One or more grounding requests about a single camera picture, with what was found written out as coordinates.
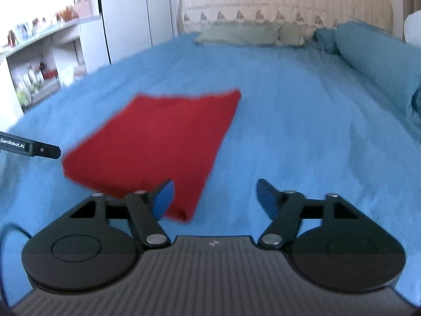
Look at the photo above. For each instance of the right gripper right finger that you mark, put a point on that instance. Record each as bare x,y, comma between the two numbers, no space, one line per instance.
329,242

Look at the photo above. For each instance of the cream quilted headboard cover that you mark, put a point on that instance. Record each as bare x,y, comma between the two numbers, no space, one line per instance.
196,15

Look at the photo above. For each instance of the blue bed sheet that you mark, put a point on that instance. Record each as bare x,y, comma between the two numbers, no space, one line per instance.
306,121

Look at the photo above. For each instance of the brown teddy bear on shelf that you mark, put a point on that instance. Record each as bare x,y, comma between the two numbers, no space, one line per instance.
68,14

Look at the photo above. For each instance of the white shelf unit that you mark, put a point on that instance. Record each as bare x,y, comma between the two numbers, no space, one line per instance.
61,48

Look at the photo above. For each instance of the red box on shelf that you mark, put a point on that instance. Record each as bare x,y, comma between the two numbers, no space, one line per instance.
50,74

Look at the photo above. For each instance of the red clothing garment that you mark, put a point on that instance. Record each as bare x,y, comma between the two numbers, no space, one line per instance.
154,139

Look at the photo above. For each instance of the pink ribbed container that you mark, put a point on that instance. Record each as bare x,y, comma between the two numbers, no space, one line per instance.
83,8

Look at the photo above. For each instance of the sage green pillow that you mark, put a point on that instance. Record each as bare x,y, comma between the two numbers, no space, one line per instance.
262,35

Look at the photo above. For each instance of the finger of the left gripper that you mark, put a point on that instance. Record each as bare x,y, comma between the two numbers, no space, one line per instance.
46,150

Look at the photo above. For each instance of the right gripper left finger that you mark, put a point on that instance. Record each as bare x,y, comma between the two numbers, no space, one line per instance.
99,241

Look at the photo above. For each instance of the white wardrobe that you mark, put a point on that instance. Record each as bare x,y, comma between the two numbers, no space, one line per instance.
132,26

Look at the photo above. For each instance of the folded teal blanket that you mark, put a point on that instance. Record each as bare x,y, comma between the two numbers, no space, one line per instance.
387,62

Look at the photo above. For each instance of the white folded duvet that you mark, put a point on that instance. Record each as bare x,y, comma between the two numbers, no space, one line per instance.
412,29

